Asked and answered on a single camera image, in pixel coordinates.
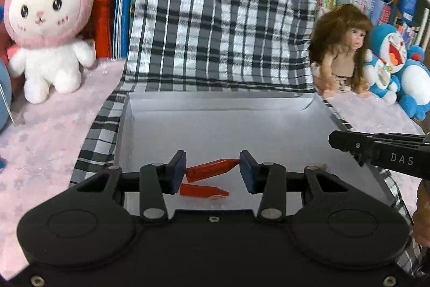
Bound brown haired baby doll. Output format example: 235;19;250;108
308;3;373;98

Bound black white plaid cloth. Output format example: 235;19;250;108
69;0;424;277

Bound blue robot cat plush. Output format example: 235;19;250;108
396;45;430;121
364;24;409;104

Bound white cardboard box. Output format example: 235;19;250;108
114;91;400;218

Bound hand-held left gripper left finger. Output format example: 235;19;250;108
76;150;187;224

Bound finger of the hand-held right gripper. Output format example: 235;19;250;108
328;130;430;167

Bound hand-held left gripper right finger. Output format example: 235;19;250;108
239;150;353;224

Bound pink white bunny plush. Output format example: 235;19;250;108
5;0;97;104

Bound red container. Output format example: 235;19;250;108
92;0;115;59

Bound person's right hand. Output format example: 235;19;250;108
413;179;430;249

